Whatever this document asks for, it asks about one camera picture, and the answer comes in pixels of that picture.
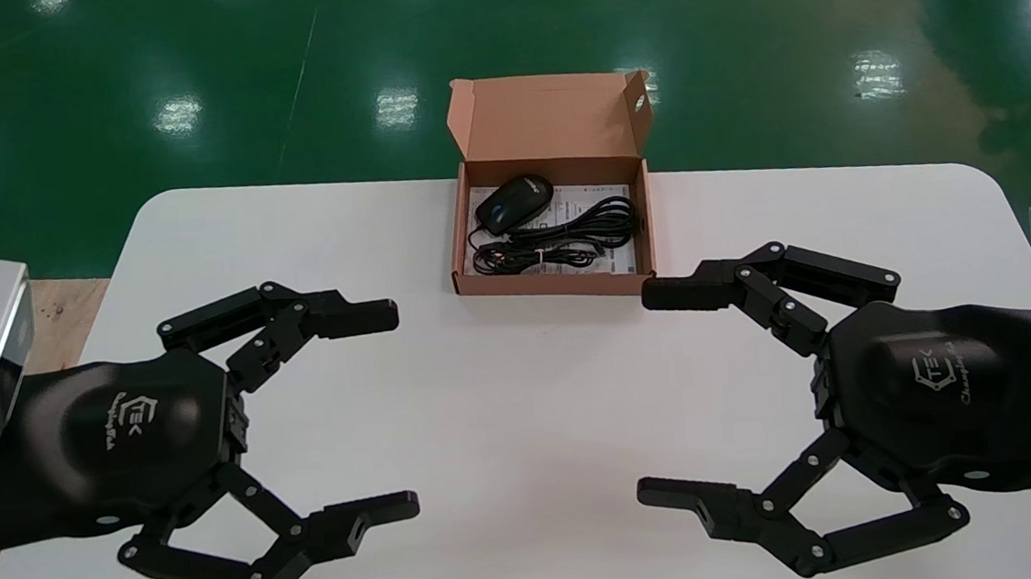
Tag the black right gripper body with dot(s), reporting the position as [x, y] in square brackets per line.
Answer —
[947, 394]

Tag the printed paper instruction sheet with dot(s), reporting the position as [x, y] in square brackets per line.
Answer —
[586, 194]

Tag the brown cardboard storage box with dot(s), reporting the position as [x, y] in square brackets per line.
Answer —
[548, 121]

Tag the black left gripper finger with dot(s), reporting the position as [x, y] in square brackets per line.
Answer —
[332, 529]
[352, 319]

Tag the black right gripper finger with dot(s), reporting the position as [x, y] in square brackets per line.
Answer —
[709, 288]
[773, 527]

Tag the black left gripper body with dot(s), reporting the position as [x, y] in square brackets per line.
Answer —
[122, 440]

